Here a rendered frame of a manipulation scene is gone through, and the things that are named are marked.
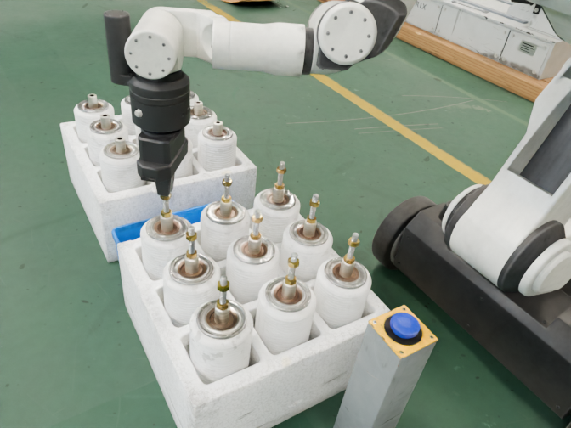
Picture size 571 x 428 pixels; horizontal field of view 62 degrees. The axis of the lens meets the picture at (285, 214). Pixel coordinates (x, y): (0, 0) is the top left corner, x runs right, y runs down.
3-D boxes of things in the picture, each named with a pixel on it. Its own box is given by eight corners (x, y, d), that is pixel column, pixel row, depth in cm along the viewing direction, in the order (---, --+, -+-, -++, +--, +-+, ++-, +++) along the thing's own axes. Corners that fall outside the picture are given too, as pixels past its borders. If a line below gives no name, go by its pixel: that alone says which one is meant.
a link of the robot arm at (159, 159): (178, 187, 74) (176, 116, 66) (118, 177, 74) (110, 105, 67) (201, 148, 84) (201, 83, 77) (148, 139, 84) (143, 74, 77)
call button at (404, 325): (403, 317, 69) (406, 307, 68) (422, 337, 66) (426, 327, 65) (381, 326, 67) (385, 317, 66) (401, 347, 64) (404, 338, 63)
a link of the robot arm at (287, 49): (230, 67, 74) (353, 76, 76) (228, 78, 64) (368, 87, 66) (233, -9, 69) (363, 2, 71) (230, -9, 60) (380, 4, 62)
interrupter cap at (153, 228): (151, 214, 90) (151, 211, 90) (191, 218, 91) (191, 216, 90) (141, 240, 84) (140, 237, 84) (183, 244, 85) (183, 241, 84)
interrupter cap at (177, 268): (183, 293, 76) (183, 290, 75) (160, 265, 80) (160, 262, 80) (223, 275, 80) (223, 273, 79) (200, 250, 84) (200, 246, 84)
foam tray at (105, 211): (195, 154, 157) (195, 104, 146) (252, 222, 132) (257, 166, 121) (70, 178, 138) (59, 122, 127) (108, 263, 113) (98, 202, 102)
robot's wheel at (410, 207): (417, 245, 132) (439, 186, 120) (431, 257, 129) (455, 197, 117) (363, 268, 122) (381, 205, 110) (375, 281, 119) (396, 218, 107)
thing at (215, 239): (208, 259, 108) (210, 194, 97) (249, 268, 107) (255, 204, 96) (194, 289, 101) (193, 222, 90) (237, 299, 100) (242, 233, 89)
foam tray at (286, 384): (278, 256, 122) (286, 199, 111) (375, 374, 97) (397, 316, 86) (124, 305, 104) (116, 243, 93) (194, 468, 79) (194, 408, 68)
